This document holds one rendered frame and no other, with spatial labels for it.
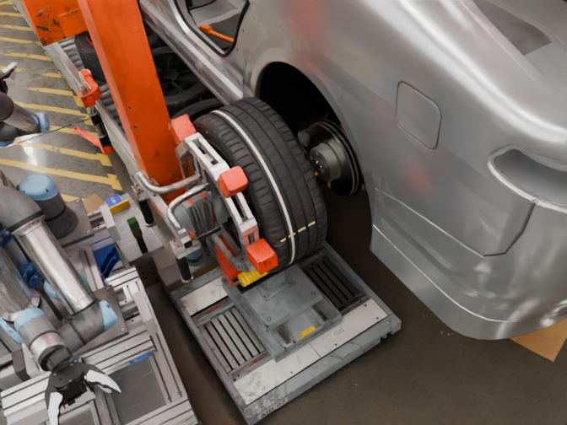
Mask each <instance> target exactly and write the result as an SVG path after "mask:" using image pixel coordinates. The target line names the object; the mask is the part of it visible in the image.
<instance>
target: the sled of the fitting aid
mask: <svg viewBox="0 0 567 425"><path fill-rule="evenodd" d="M296 265H297V266H298V267H299V268H300V270H301V271H302V272H303V273H304V274H305V275H306V276H307V277H308V278H309V279H310V281H311V282H312V283H313V284H314V285H315V286H316V288H317V289H318V290H319V291H320V292H321V294H322V300H321V301H319V302H317V303H316V304H313V305H312V306H311V307H309V308H308V309H305V310H304V311H302V312H300V313H299V314H297V315H296V316H294V317H292V318H291V319H289V320H287V321H285V322H284V323H283V324H281V325H278V326H277V327H275V328H273V329H272V330H270V331H266V329H265V328H264V326H263V325H262V323H261V322H260V321H259V319H258V318H257V317H256V316H255V314H254V313H253V312H252V310H251V309H250V307H249V306H248V304H247V303H246V301H245V300H244V299H243V298H242V297H241V296H240V294H239V292H238V291H237V290H236V288H235V287H233V288H232V287H231V285H230V283H229V282H228V281H227V279H226V278H225V277H224V278H223V279H221V283H222V285H223V289H224V291H225V292H226V293H227V294H228V296H229V297H230V299H231V300H232V302H233V303H234V304H235V306H236V308H237V309H238V310H239V311H240V313H241V314H242V315H243V317H244V318H245V320H246V322H247V323H248V324H249V326H250V327H251V329H252V330H253V331H254V332H255V334H256V335H257V337H258V338H259V340H260V341H261V342H262V344H263V346H264V347H265V348H266V349H267V351H268V352H269V353H270V355H271V356H272V358H273V360H274V361H275V362H276V363H277V362H279V361H281V360H282V359H284V358H286V357H288V355H290V354H292V353H293V352H295V351H297V350H299V349H300V348H302V347H303V346H305V345H306V344H308V343H309V342H312V341H313V340H315V339H316V338H317V337H319V336H321V335H323V334H324V333H326V332H327V331H330V330H331V329H332V328H334V327H335V326H337V325H339V324H341V323H342V314H341V313H340V312H339V310H338V309H337V308H336V307H335V306H334V305H333V303H332V302H331V301H330V300H329V299H328V297H327V296H326V295H325V294H324V293H323V292H322V291H321V290H320V289H319V288H318V287H317V285H316V284H315V283H314V282H313V281H312V279H311V278H310V277H309V276H308V275H307V273H306V272H305V271H304V270H303V269H302V268H301V266H300V265H299V264H298V263H296Z"/></svg>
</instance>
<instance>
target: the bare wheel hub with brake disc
mask: <svg viewBox="0 0 567 425"><path fill-rule="evenodd" d="M307 133H309V134H310V135H311V136H312V138H313V149H312V150H311V151H310V162H311V166H312V167H313V169H314V171H315V172H317V171H316V169H315V167H314V164H313V161H314V160H315V159H319V160H320V161H321V162H322V164H323V166H324V170H325V171H324V173H322V174H319V173H318V177H319V178H320V179H321V180H323V182H324V183H325V184H326V185H327V182H330V181H331V188H329V187H328V186H327V187H328V188H329V189H330V190H331V191H333V192H334V193H336V194H337V195H339V196H349V195H351V194H353V193H355V192H356V190H357V188H358V185H359V173H358V168H357V164H356V162H355V159H354V156H353V154H352V152H351V150H350V148H349V146H348V144H347V143H346V141H345V140H344V138H343V137H342V135H341V134H340V133H339V132H338V131H337V130H336V129H335V128H334V127H333V126H331V125H330V124H328V123H326V122H324V121H319V122H317V123H316V124H313V125H311V126H310V128H309V129H308V132H307Z"/></svg>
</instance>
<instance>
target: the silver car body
mask: <svg viewBox="0 0 567 425"><path fill-rule="evenodd" d="M139 6H140V8H141V11H142V14H143V18H144V23H145V24H147V25H148V26H149V27H150V28H151V29H152V30H153V31H154V32H155V33H156V34H157V35H158V36H159V37H160V38H161V39H162V40H163V41H164V42H165V43H166V44H167V45H168V46H169V47H170V48H171V49H172V50H173V51H174V52H175V54H176V55H177V56H178V57H179V58H180V59H181V60H182V61H183V62H184V63H185V64H186V65H187V66H188V67H189V68H190V69H191V71H192V72H193V73H194V74H195V75H196V76H197V77H198V79H199V80H200V81H201V82H202V83H203V84H204V85H205V86H206V87H207V88H208V89H209V90H210V91H211V92H212V93H213V94H214V95H215V96H216V97H217V98H218V99H219V100H220V101H221V102H222V103H223V104H224V105H228V104H231V103H233V102H235V101H237V100H240V99H242V98H245V97H253V90H254V84H255V80H256V77H257V73H258V71H259V69H260V68H261V66H262V65H263V64H264V63H265V62H268V61H270V60H274V59H278V60H283V61H286V62H289V63H291V64H292V65H294V66H296V67H297V68H298V69H299V70H300V71H302V72H303V73H304V74H305V75H306V76H307V77H308V78H309V79H310V80H311V81H312V82H313V83H314V84H315V85H316V86H317V88H318V89H319V90H320V91H321V92H322V93H323V95H324V96H325V97H326V99H327V101H328V102H329V103H330V105H331V106H332V108H333V109H334V111H335V112H336V114H337V116H338V118H339V120H340V121H341V123H342V124H343V127H344V129H345V131H346V133H347V134H348V137H349V139H350V142H351V143H352V145H353V148H354V151H355V153H356V155H357V158H358V161H359V164H360V167H361V169H362V172H363V175H364V180H365V183H366V186H367V190H368V193H369V198H370V206H371V212H372V220H373V240H372V245H371V248H370V251H371V252H372V253H373V254H374V255H375V256H376V257H377V258H378V259H379V260H380V261H381V262H382V263H383V264H384V265H385V266H387V267H388V268H389V269H390V270H391V271H392V272H393V273H394V274H395V275H396V276H397V277H398V278H399V279H400V280H401V281H402V282H403V283H404V284H405V285H406V286H407V287H408V288H409V289H410V290H411V291H412V292H413V293H414V294H415V295H416V296H417V297H418V298H419V299H420V300H421V301H422V302H423V303H424V304H425V305H426V306H427V307H428V308H429V309H430V310H431V311H432V312H433V313H434V314H435V315H436V316H437V317H438V318H439V319H440V320H441V321H442V322H443V323H444V324H446V325H447V326H449V327H450V328H451V329H452V330H453V331H456V332H458V333H460V334H461V335H463V336H467V337H471V338H474V339H478V340H500V339H508V338H512V337H516V336H523V335H526V334H528V333H531V332H534V331H539V330H541V329H543V328H545V327H548V326H550V325H553V324H555V323H558V322H560V321H561V320H564V319H566V318H567V0H139Z"/></svg>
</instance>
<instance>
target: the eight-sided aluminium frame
mask: <svg viewBox="0 0 567 425"><path fill-rule="evenodd" d="M199 147H200V148H201V149H202V150H203V151H204V153H207V154H208V156H209V157H210V158H211V159H212V160H213V162H214V163H215V165H212V164H211V163H210V162H209V161H208V159H207V158H206V157H205V156H204V155H203V153H202V152H201V151H200V150H199V149H198V148H199ZM175 156H176V157H177V159H178V162H179V165H180V168H181V173H182V176H183V180H184V179H185V178H188V177H190V175H189V172H188V169H187V166H186V161H185V159H186V158H188V161H189V165H190V167H191V171H192V175H195V173H194V171H195V170H196V166H195V163H194V160H193V158H194V157H195V158H196V159H197V161H198V162H199V164H200V165H201V166H202V167H203V168H204V169H205V170H206V171H207V172H208V174H209V175H210V177H211V179H212V180H213V182H214V184H215V185H216V186H217V188H218V190H219V193H220V195H221V196H222V198H223V200H224V203H225V205H226V207H227V209H228V211H229V214H230V216H231V217H232V219H233V221H234V223H235V226H236V229H237V231H238V234H239V238H240V245H241V249H240V248H239V246H238V245H237V244H236V243H235V242H234V241H233V240H232V238H231V237H230V235H229V234H228V233H227V232H226V230H225V229H224V226H223V225H222V224H220V226H221V229H222V230H220V231H218V232H217V233H215V234H213V235H211V236H210V238H211V240H212V241H214V243H215V244H216V245H217V246H218V248H219V249H220V250H221V252H222V253H223V254H224V256H225V257H226V259H227V260H228V261H229V263H230V265H231V266H232V267H233V268H234V269H235V270H236V271H242V272H252V271H254V270H256V268H255V267H254V266H253V265H252V264H251V263H250V262H249V260H248V257H247V253H246V247H247V246H248V245H250V243H249V239H248V235H250V237H251V243H252V244H253V243H255V242H257V241H258V240H259V239H260V238H259V233H258V230H259V228H258V226H257V221H256V220H255V217H254V216H253V215H252V213H251V210H250V208H249V207H248V205H247V203H246V200H245V198H244V197H243V195H242V193H241V192H239V193H237V194H235V195H234V196H235V199H236V201H237V202H238V204H239V206H240V209H241V211H242V213H243V215H244V217H243V218H240V215H239V213H238V212H237V210H236V208H235V205H234V203H233V202H232V200H231V197H229V198H225V197H224V194H223V192H222V191H221V189H220V188H219V185H218V183H217V179H218V177H219V175H220V174H221V173H223V172H225V171H226V170H228V169H230V167H229V166H228V165H227V163H226V162H225V160H222V159H221V157H220V156H219V155H218V154H217V153H216V152H215V151H214V149H213V148H212V147H211V146H210V145H209V144H208V142H207V141H206V140H205V139H204V138H203V135H201V134H200V133H199V132H198V133H196V134H193V135H191V136H190V137H187V138H184V139H183V140H182V142H181V143H180V144H179V145H178V147H177V148H175ZM200 184H202V183H199V182H198V181H196V182H194V183H192V184H190V185H188V186H185V188H186V191H189V190H191V189H192V188H194V187H195V186H198V185H200ZM221 236H223V237H224V239H225V241H226V242H227V244H228V245H229V247H230V248H231V249H232V251H234V253H235V254H236V255H237V256H236V257H233V256H232V254H231V253H230V251H229V250H228V249H227V247H226V246H225V245H224V243H223V242H222V241H221V239H220V238H219V237H221ZM241 250H242V251H241Z"/></svg>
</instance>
